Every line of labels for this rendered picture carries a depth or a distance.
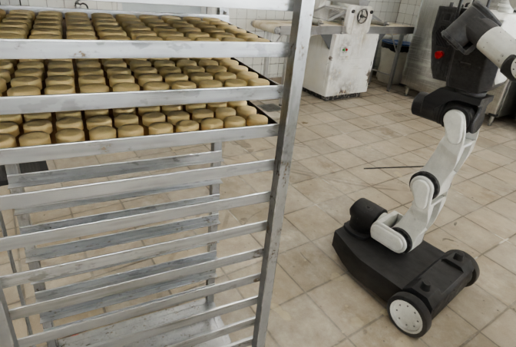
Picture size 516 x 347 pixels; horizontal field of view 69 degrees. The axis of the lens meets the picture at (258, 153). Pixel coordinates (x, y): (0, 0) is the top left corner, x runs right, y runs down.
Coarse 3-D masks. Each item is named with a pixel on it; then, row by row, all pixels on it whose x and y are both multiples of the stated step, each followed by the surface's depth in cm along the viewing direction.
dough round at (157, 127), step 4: (152, 124) 78; (156, 124) 79; (160, 124) 79; (164, 124) 79; (168, 124) 79; (148, 128) 78; (152, 128) 77; (156, 128) 77; (160, 128) 77; (164, 128) 77; (168, 128) 77; (172, 128) 78; (152, 132) 77; (156, 132) 76; (160, 132) 76; (164, 132) 77; (168, 132) 77; (172, 132) 79
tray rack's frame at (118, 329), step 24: (0, 216) 87; (24, 216) 112; (0, 288) 72; (0, 312) 72; (168, 312) 156; (192, 312) 157; (0, 336) 74; (72, 336) 142; (96, 336) 143; (168, 336) 146
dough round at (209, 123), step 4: (204, 120) 83; (208, 120) 84; (212, 120) 84; (216, 120) 84; (220, 120) 84; (200, 124) 83; (204, 124) 82; (208, 124) 81; (212, 124) 81; (216, 124) 82; (220, 124) 82; (200, 128) 83; (204, 128) 82; (208, 128) 82; (212, 128) 81; (216, 128) 82
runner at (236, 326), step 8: (240, 320) 114; (248, 320) 111; (224, 328) 108; (232, 328) 109; (240, 328) 111; (192, 336) 108; (200, 336) 105; (208, 336) 107; (216, 336) 108; (168, 344) 105; (176, 344) 102; (184, 344) 104; (192, 344) 105
